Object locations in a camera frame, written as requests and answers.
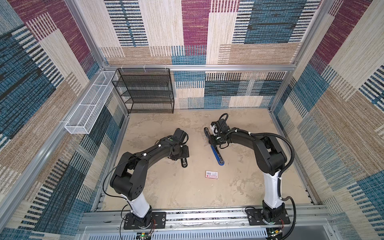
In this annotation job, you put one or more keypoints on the black mesh shelf rack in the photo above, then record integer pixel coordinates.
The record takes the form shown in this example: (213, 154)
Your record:
(145, 90)

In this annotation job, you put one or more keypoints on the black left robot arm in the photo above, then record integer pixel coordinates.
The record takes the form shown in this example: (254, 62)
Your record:
(129, 177)

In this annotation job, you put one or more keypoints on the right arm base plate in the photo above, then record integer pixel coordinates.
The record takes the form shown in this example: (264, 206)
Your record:
(263, 217)

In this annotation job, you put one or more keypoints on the red white staple box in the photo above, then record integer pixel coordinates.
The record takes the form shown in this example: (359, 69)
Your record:
(211, 175)

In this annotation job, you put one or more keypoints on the white wire mesh basket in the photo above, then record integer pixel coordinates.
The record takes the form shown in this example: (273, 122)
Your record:
(87, 112)

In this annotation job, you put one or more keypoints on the blue stapler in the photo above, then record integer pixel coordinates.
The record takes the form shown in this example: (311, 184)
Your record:
(214, 148)

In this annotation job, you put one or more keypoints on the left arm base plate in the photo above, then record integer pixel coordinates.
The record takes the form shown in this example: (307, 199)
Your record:
(157, 219)

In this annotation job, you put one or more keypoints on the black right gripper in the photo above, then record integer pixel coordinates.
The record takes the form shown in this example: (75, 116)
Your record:
(212, 138)

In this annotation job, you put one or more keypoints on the aluminium front rail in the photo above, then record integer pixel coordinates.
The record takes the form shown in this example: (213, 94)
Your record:
(306, 222)

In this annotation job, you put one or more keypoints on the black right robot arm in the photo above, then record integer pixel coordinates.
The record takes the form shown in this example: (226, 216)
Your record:
(274, 155)

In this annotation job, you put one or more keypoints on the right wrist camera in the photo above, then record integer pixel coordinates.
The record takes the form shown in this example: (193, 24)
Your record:
(214, 128)

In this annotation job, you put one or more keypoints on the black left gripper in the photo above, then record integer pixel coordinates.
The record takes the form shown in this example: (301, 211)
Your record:
(185, 153)

